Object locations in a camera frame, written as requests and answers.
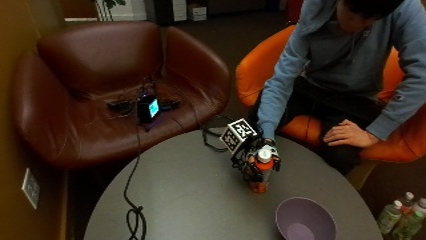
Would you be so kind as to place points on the red drink bottle white cap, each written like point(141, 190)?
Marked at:
point(406, 201)

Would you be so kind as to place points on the green drink bottle white cap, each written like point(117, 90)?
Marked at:
point(388, 216)
point(410, 221)

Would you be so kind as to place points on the purple bowl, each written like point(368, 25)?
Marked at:
point(304, 220)

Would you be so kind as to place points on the orange drink bottle white cap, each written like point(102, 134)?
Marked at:
point(262, 170)

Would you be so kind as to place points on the white cabinet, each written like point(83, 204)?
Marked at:
point(178, 10)

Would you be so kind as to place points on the white wall outlet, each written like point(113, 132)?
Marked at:
point(30, 188)

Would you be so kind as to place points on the brown leather armchair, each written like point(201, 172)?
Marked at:
point(101, 86)

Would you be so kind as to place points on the black device with lit screen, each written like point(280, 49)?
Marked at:
point(149, 109)

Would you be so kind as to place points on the white marker cube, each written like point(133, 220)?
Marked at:
point(238, 134)

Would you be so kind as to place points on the white cardboard box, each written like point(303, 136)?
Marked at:
point(195, 12)

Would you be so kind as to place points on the orange armchair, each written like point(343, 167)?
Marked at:
point(266, 66)

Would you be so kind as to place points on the the person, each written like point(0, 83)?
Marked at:
point(350, 66)

